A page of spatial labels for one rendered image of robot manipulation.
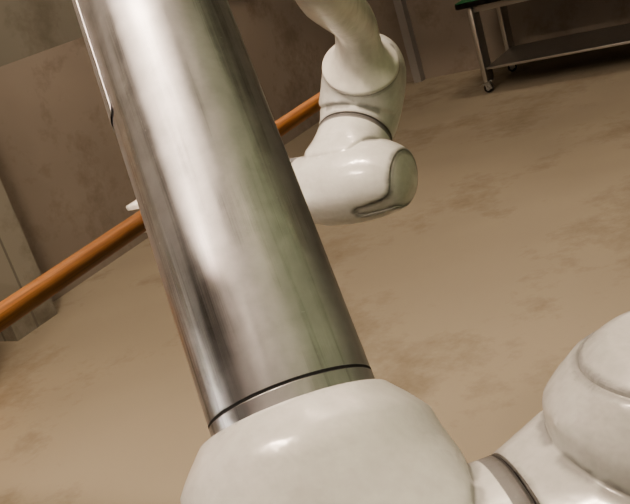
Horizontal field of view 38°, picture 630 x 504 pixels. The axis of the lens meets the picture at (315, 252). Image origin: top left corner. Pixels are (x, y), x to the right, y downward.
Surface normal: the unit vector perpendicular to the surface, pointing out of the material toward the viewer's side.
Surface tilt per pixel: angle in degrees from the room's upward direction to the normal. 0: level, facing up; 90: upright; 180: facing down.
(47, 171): 90
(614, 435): 49
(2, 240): 90
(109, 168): 90
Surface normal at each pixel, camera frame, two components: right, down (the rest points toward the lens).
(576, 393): -0.81, -0.46
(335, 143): -0.40, -0.62
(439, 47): -0.47, 0.43
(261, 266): 0.12, -0.40
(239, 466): -0.51, -0.29
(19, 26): 0.84, -0.07
